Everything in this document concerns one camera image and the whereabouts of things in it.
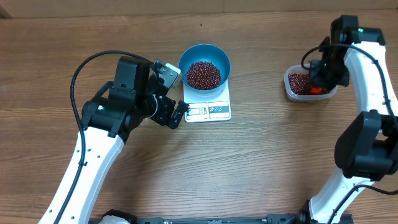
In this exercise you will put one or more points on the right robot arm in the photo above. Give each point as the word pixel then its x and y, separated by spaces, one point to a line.
pixel 367 149

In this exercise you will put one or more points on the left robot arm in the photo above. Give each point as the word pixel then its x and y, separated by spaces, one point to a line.
pixel 138 92

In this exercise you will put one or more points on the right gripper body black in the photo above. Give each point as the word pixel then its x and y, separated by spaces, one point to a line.
pixel 322 81

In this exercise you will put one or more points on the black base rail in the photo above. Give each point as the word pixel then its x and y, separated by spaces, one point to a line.
pixel 117 216

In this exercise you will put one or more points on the white digital kitchen scale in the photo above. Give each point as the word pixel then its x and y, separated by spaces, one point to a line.
pixel 207 106

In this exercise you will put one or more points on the red measuring scoop blue handle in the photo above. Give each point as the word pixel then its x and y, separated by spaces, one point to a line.
pixel 315 90

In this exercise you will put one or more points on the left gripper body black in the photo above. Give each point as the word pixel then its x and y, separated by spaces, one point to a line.
pixel 163 111

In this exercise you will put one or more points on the red beans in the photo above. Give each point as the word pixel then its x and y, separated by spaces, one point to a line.
pixel 299 83

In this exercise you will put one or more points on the clear plastic food container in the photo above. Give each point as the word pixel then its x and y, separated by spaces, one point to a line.
pixel 294 97

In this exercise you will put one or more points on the blue metal bowl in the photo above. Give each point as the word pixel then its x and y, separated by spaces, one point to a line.
pixel 205 68

